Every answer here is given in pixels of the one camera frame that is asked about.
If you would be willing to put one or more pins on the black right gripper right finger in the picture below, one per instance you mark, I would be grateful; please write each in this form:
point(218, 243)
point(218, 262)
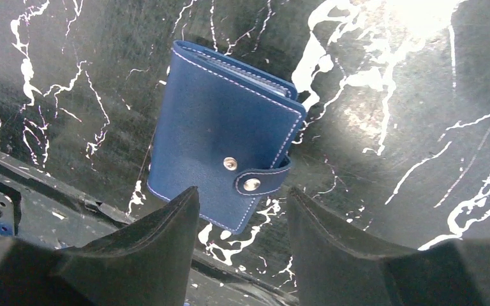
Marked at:
point(336, 263)

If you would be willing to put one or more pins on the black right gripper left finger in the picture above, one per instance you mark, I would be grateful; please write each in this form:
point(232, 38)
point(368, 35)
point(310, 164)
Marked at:
point(144, 263)

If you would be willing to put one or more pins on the blue leather card holder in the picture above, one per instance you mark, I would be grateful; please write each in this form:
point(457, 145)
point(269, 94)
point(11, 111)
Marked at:
point(224, 127)

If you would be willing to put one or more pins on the black marbled table mat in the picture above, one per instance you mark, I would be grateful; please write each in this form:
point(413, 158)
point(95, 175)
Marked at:
point(396, 141)

